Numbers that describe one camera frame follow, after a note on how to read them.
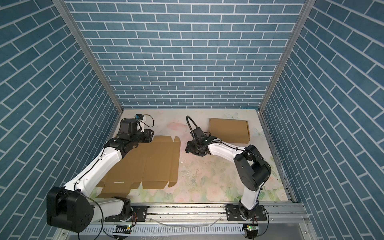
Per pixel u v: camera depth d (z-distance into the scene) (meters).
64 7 0.71
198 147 0.69
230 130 1.02
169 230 0.77
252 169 0.48
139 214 0.74
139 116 0.72
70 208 0.39
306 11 0.72
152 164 0.91
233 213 0.73
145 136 0.74
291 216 0.76
